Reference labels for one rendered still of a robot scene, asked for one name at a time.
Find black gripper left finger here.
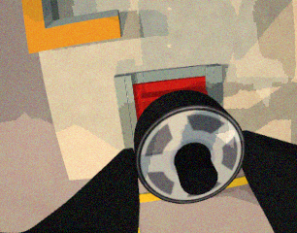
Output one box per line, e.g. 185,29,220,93
21,149,140,233

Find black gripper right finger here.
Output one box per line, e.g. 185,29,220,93
242,129,297,233

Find yellow rectangular outline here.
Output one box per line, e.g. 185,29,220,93
140,176,248,203

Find black tyre with white rim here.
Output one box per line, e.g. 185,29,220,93
134,89,246,203

